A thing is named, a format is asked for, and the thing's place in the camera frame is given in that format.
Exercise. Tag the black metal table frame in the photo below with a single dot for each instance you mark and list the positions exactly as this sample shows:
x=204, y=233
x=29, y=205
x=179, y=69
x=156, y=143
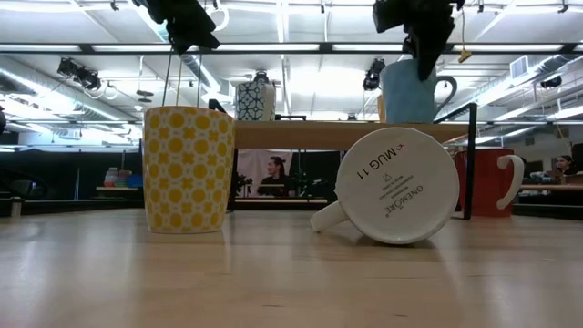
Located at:
x=68, y=206

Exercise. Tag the yellow dotted mug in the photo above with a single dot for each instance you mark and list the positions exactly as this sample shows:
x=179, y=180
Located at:
x=187, y=173

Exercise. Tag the light blue faceted mug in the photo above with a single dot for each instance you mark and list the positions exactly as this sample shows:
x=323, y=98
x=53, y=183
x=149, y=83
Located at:
x=403, y=98

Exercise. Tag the wooden shelf riser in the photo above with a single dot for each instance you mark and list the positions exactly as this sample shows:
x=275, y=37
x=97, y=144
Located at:
x=296, y=134

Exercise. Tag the orange mug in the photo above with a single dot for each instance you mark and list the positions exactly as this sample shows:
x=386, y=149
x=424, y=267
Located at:
x=381, y=111

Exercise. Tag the blue-and-white patterned mug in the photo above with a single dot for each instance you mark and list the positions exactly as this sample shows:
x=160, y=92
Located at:
x=252, y=102

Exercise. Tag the person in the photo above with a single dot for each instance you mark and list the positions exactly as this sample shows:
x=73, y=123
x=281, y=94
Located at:
x=274, y=182
x=565, y=164

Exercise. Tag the black ceiling spotlight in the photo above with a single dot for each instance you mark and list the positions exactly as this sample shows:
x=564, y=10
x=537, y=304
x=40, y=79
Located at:
x=79, y=73
x=373, y=75

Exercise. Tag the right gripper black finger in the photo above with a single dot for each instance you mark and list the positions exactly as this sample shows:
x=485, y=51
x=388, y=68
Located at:
x=428, y=50

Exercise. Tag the yellow hanging tag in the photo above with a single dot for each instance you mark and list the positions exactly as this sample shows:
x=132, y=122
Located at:
x=464, y=56

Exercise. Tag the stack of coloured containers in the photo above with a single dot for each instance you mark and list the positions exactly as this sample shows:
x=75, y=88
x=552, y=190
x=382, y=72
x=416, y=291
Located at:
x=123, y=180

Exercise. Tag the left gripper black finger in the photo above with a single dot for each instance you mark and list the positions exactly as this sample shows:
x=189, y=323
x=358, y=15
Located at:
x=191, y=38

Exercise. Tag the light green mug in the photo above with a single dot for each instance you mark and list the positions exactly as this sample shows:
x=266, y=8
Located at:
x=396, y=182

